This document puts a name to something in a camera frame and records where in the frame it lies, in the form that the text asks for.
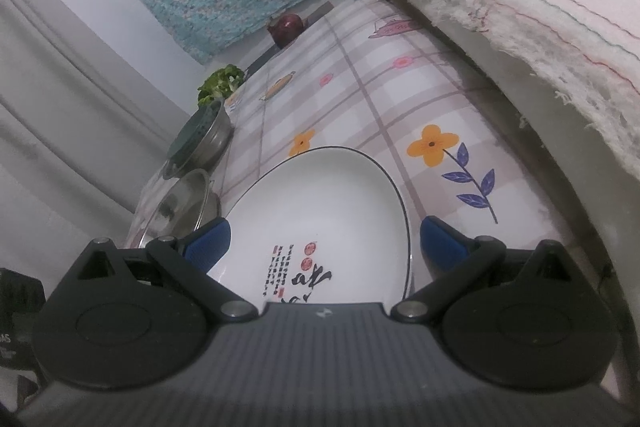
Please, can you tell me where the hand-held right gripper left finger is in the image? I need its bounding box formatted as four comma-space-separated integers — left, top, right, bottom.
65, 217, 261, 321

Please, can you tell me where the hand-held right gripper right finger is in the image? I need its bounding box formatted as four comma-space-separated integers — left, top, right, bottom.
389, 215, 581, 324

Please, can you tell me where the stainless steel bowl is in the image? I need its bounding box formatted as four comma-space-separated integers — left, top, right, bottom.
162, 98, 234, 179
136, 168, 222, 250

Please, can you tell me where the white printed plate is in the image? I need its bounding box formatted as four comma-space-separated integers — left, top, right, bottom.
206, 146, 415, 305

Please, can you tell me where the plaid printed tablecloth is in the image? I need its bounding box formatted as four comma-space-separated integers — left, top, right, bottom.
122, 0, 576, 304

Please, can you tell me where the green leafy vegetable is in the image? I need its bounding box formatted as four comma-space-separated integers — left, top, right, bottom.
197, 64, 246, 108

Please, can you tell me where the grey curtain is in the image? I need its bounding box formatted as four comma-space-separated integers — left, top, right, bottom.
0, 0, 202, 268

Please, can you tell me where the red onion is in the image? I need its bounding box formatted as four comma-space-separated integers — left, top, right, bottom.
266, 13, 306, 49

